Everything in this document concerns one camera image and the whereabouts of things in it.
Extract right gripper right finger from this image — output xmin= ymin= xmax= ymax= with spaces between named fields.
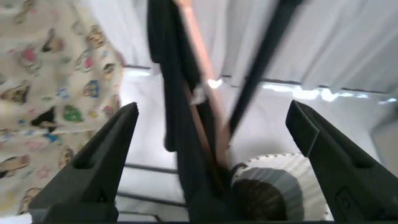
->
xmin=285 ymin=100 xmax=398 ymax=223

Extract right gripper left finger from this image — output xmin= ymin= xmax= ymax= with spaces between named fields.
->
xmin=29 ymin=101 xmax=140 ymax=222

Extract cream printed garment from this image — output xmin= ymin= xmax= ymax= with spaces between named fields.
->
xmin=0 ymin=0 xmax=125 ymax=217

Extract black garment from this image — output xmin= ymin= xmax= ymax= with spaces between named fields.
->
xmin=146 ymin=0 xmax=239 ymax=222

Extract pink clothes hanger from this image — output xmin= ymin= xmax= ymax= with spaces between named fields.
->
xmin=174 ymin=0 xmax=233 ymax=187

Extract white laundry basket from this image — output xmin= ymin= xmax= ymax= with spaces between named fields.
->
xmin=229 ymin=152 xmax=334 ymax=222

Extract black clothes rack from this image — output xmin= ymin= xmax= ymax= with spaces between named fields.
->
xmin=116 ymin=0 xmax=305 ymax=218

